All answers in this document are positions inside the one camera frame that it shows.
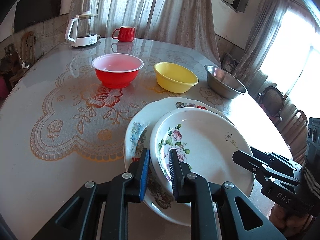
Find white electric glass kettle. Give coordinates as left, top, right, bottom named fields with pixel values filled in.
left=65, top=11, right=98, bottom=48

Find sheer beige curtain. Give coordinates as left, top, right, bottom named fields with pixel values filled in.
left=96, top=0, right=180, bottom=41

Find patterned cushion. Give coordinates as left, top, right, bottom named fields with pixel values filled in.
left=221, top=53, right=242, bottom=73

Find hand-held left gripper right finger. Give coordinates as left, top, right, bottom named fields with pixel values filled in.
left=168, top=149, right=288, bottom=240

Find black wall television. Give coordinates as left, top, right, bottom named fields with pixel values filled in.
left=14, top=0, right=66, bottom=33

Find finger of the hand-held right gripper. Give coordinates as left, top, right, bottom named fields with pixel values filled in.
left=232, top=150, right=300, bottom=188
left=251, top=146, right=303, bottom=174

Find dark chair woven back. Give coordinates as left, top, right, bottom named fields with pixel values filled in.
left=257, top=86, right=285, bottom=126

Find bright side window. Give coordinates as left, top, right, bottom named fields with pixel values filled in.
left=257, top=2, right=320, bottom=110

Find red mug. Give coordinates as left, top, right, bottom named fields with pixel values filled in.
left=112, top=26, right=136, bottom=42

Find white plate red marks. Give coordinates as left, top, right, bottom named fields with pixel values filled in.
left=124, top=97, right=234, bottom=227

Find stainless steel bowl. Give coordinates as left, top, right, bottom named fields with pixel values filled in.
left=204, top=64, right=247, bottom=99

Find red cloth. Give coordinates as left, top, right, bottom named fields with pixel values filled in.
left=260, top=102, right=282, bottom=120

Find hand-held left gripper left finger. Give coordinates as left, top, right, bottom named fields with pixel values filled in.
left=32, top=149, right=152, bottom=240

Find red plastic bowl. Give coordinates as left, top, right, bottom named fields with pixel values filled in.
left=91, top=53, right=144, bottom=89

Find light wooden chair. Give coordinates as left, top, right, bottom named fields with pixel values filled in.
left=20, top=31, right=36, bottom=67

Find dark wooden slat-back chair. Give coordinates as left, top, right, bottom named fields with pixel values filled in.
left=282, top=109, right=308, bottom=153

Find white plate rose print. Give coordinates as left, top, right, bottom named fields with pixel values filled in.
left=149, top=109, right=255, bottom=207

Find person's right hand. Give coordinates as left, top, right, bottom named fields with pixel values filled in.
left=269, top=202, right=316, bottom=238

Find yellow plastic bowl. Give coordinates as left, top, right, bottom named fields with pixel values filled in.
left=153, top=62, right=199, bottom=93

